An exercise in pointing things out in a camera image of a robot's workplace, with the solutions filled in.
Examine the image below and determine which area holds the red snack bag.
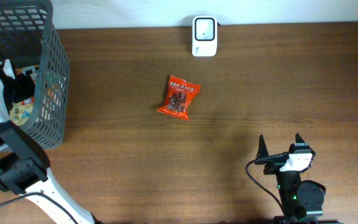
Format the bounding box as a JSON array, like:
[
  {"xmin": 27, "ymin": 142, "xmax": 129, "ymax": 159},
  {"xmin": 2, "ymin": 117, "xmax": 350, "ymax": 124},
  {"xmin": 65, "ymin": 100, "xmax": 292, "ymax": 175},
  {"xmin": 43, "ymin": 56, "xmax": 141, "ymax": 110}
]
[{"xmin": 157, "ymin": 75, "xmax": 201, "ymax": 120}]

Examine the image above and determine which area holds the right black cable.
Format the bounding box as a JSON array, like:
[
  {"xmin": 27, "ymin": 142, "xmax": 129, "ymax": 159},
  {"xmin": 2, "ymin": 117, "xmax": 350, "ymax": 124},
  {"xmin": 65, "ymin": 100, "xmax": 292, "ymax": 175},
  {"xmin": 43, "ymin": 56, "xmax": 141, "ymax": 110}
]
[{"xmin": 245, "ymin": 151, "xmax": 289, "ymax": 218}]

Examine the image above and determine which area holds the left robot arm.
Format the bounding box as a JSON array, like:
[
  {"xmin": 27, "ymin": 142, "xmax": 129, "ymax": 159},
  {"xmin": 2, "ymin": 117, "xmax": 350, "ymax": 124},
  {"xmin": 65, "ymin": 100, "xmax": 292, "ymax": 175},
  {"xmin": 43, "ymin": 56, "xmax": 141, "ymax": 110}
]
[{"xmin": 0, "ymin": 60, "xmax": 99, "ymax": 224}]

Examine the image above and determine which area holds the white barcode scanner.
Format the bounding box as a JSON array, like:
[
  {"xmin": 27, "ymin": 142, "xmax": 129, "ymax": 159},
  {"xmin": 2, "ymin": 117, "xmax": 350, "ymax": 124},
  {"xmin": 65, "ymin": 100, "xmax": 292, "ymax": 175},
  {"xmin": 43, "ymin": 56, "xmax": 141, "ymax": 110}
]
[{"xmin": 191, "ymin": 16, "xmax": 218, "ymax": 57}]

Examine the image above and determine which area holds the yellow snack bag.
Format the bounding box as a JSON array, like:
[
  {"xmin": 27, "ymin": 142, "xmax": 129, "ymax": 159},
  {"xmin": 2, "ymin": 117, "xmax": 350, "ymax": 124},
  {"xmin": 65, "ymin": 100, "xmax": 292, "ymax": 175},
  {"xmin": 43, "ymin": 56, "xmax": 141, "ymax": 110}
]
[{"xmin": 9, "ymin": 65, "xmax": 40, "ymax": 127}]

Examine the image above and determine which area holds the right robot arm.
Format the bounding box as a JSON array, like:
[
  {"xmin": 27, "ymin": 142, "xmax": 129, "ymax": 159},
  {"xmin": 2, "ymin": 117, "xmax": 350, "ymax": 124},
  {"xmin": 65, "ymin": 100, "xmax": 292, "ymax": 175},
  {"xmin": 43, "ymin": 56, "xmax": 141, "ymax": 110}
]
[{"xmin": 254, "ymin": 134, "xmax": 326, "ymax": 223}]

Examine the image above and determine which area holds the dark grey plastic basket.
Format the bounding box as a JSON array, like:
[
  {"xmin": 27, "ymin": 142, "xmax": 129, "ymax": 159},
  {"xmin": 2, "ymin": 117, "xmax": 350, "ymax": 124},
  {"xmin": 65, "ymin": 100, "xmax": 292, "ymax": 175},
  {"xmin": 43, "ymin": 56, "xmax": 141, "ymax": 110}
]
[{"xmin": 0, "ymin": 0, "xmax": 70, "ymax": 149}]

